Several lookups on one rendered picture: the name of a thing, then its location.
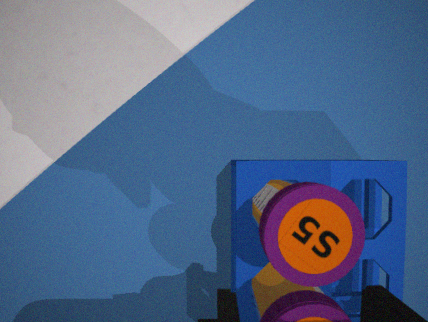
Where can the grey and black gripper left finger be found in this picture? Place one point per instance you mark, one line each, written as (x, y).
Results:
(227, 307)

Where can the blue tube rack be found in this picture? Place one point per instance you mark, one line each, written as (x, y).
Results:
(384, 246)

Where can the blue flat mat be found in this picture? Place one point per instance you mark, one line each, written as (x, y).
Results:
(133, 223)

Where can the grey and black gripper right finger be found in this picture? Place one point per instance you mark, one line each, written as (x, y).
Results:
(380, 305)

